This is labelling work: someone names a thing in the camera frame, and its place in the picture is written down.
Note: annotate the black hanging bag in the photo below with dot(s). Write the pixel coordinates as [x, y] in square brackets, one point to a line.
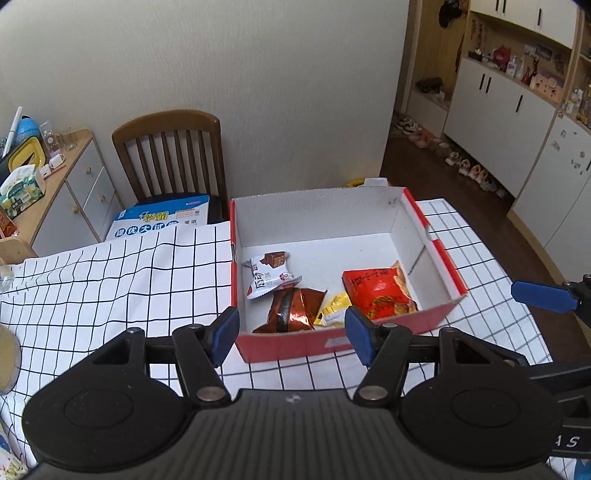
[448, 11]

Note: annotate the dark brown shoes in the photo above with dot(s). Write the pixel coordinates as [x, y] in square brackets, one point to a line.
[429, 85]

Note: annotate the yellow plastic object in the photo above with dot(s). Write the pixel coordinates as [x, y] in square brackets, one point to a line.
[355, 181]

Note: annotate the gold vase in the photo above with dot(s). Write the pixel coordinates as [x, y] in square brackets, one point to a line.
[7, 360]

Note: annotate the green tissue box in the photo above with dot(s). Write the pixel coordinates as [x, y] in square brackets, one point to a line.
[21, 191]

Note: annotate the dark red shiny packet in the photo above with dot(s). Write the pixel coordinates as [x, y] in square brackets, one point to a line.
[291, 314]

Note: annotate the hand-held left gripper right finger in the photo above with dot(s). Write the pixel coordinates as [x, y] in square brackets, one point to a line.
[360, 337]

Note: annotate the white lower cabinet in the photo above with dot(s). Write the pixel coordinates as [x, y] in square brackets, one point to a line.
[489, 106]

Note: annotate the printed cloth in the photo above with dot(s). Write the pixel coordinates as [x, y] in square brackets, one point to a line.
[7, 457]

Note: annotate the dark wooden chair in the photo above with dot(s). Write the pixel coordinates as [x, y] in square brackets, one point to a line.
[171, 152]

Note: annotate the white pump bottle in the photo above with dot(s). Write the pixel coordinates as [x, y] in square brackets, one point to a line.
[512, 64]

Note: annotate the row of shoes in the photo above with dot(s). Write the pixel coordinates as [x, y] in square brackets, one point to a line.
[457, 159]

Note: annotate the wooden side cabinet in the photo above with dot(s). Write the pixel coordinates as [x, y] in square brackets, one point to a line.
[78, 194]

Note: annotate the small white gadget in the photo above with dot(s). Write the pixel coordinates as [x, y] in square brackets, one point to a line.
[55, 161]

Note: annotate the white upper cabinets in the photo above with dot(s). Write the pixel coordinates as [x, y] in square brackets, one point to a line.
[521, 18]

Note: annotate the small red box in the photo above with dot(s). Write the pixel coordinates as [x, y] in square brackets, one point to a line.
[5, 224]

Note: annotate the white stick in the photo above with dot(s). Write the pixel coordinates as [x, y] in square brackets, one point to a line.
[11, 134]

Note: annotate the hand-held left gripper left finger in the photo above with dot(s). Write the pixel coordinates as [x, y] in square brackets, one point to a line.
[226, 334]

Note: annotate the small yellow snack packet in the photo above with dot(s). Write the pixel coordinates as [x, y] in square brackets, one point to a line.
[334, 311]

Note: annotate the large red snack bag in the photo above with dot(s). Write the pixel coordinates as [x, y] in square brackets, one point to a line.
[381, 293]

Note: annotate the white cabinet with stickers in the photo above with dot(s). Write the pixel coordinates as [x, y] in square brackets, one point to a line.
[554, 184]

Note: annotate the red cardboard box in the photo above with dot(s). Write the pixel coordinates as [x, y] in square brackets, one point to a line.
[323, 217]

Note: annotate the light wooden chair back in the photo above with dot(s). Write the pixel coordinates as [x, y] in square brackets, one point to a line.
[14, 249]

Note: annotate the yellow blue container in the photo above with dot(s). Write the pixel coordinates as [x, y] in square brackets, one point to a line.
[25, 152]

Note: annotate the white red cake packet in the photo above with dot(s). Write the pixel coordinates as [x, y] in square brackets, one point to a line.
[270, 277]

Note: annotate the blue white book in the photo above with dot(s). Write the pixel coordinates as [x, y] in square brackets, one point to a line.
[161, 219]

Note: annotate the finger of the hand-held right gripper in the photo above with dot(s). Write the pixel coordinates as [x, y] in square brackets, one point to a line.
[545, 295]

